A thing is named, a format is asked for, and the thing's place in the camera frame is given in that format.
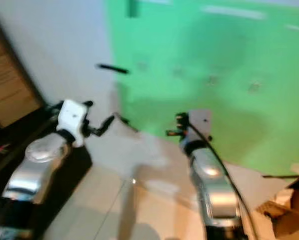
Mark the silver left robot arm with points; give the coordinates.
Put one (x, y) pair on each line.
(34, 170)

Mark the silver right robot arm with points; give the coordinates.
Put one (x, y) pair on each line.
(214, 185)

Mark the black glass table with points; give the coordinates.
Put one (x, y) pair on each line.
(14, 145)

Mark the large brown cardboard box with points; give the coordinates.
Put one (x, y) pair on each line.
(12, 75)

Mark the torn brown cardboard box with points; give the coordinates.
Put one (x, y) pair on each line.
(289, 210)

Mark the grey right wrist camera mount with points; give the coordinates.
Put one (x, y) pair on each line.
(200, 122)

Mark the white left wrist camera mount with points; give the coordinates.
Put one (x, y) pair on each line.
(72, 120)

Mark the small clear wall hook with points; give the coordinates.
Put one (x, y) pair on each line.
(213, 79)
(178, 72)
(142, 65)
(255, 86)

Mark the black wall bar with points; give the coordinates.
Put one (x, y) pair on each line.
(112, 68)

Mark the green wall board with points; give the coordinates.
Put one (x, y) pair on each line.
(214, 45)

